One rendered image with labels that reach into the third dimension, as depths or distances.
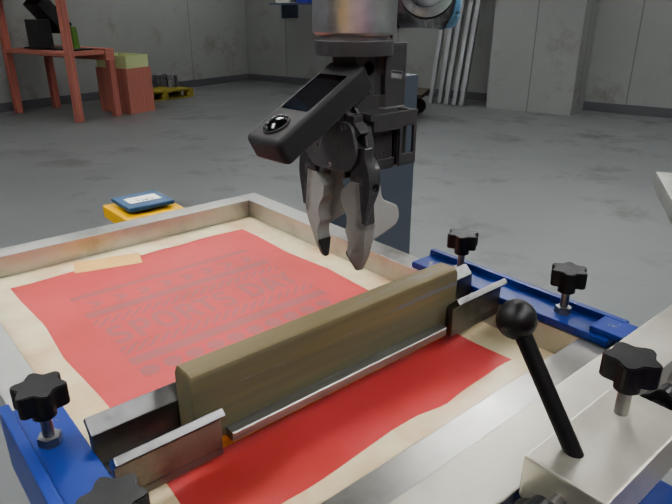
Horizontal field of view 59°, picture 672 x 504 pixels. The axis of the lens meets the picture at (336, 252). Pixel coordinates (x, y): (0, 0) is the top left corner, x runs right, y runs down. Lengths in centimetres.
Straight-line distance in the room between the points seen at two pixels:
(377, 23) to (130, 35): 1024
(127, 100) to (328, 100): 827
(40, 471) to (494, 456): 35
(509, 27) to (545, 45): 56
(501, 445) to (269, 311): 45
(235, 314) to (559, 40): 810
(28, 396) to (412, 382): 39
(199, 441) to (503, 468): 25
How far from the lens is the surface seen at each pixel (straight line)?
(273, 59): 1207
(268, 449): 61
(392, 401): 67
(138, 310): 89
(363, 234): 56
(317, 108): 51
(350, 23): 53
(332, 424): 64
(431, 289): 70
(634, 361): 46
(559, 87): 877
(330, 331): 61
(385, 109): 58
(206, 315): 85
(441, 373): 72
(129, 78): 872
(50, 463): 57
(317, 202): 60
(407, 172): 152
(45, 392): 55
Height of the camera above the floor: 135
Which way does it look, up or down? 22 degrees down
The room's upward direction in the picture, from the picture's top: straight up
